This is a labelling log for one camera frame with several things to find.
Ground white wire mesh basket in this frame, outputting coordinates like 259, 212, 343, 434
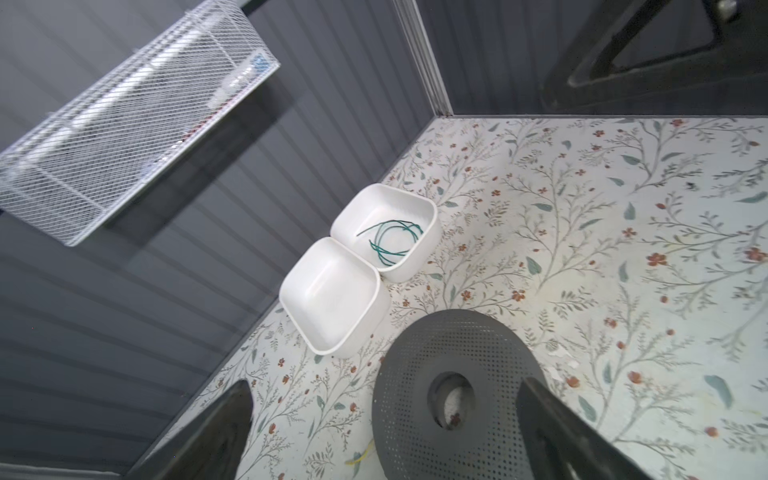
1, 1, 280, 247

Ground items in white basket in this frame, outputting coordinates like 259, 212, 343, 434
206, 50, 271, 110

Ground grey perforated cable spool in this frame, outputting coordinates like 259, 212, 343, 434
372, 309, 545, 479

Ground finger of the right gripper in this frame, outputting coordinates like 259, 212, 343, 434
541, 1, 767, 111

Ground green cable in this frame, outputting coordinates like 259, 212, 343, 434
356, 219, 425, 267

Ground yellow cable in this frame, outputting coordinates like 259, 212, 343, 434
344, 440, 376, 466

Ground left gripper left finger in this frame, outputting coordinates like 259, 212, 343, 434
127, 380, 253, 480

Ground white tray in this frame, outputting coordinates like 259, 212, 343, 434
279, 237, 391, 359
330, 183, 442, 283

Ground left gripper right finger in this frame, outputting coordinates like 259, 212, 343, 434
516, 377, 650, 480

